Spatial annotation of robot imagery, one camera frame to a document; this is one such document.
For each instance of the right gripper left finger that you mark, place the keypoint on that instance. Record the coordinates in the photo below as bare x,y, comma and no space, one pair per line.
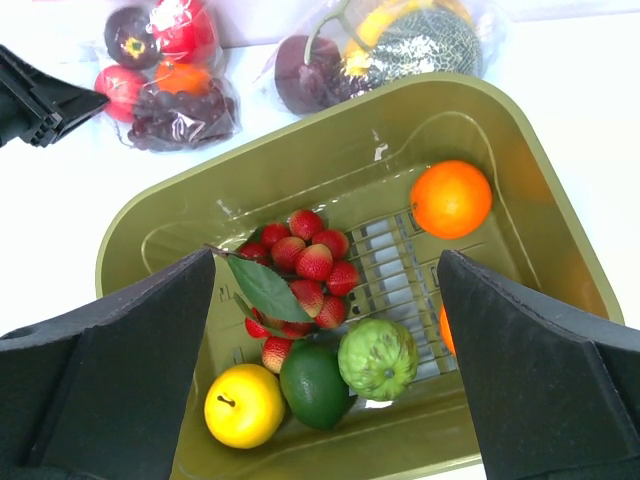
100,392

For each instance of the small orange fake tangerine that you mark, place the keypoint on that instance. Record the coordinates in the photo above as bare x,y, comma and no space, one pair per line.
180,77

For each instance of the red fake apple upper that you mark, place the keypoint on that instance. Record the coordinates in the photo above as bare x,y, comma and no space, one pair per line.
184,31

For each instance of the dark green fake lime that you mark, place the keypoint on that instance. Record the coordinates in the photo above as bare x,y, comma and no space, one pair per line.
313,387

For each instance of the clear zip bag orange seal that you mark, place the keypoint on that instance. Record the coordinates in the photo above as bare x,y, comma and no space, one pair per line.
215,66

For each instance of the fake lychee bunch with leaf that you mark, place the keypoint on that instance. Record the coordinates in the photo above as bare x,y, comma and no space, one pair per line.
296,277

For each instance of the yellow fake apple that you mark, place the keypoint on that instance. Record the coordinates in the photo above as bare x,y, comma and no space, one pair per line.
244,406

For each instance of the orange fake fruit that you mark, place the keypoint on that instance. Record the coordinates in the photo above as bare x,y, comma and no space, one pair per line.
450,199
445,331

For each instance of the dark purple fake grapes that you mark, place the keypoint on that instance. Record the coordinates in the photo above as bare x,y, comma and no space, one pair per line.
167,122

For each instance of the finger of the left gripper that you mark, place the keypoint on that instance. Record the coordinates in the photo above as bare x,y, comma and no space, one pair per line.
38,108

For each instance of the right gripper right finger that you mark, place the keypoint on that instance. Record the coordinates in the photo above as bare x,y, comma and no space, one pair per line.
553,390

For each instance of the red fake apple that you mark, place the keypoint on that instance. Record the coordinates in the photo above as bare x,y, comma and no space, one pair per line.
184,31
122,86

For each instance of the orange fake fruit far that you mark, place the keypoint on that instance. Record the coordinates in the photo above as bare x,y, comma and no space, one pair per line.
450,199

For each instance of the yellow fake fruit in bag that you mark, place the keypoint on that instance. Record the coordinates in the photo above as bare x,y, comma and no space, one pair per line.
380,19

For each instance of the red fake apple lower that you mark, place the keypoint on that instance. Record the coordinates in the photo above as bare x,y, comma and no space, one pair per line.
122,86

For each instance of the orange fake fruit near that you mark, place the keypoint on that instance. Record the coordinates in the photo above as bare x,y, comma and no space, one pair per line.
445,331

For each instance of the fake netted melon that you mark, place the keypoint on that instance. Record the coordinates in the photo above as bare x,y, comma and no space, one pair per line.
425,43

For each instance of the light green custard apple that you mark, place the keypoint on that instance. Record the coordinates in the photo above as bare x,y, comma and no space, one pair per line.
378,359

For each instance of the olive green plastic bin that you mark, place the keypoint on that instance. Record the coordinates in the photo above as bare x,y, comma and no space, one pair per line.
355,165

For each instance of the dark purple fake plum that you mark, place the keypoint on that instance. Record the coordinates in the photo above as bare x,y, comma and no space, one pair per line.
310,87

